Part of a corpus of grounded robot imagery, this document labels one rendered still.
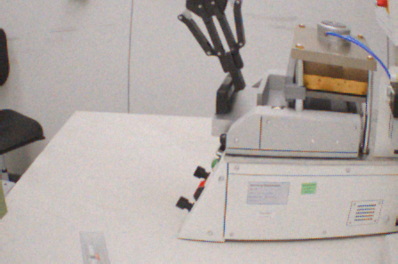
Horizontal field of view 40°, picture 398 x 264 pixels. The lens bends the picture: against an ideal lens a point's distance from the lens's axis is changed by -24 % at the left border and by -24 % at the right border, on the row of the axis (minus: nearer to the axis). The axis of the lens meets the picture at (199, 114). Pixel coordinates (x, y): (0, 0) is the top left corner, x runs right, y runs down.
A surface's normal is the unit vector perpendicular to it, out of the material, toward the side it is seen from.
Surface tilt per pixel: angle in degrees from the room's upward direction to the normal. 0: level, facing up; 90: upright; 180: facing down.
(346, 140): 90
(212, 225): 90
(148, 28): 90
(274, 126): 90
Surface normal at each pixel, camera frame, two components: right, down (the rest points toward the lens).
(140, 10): -0.13, 0.29
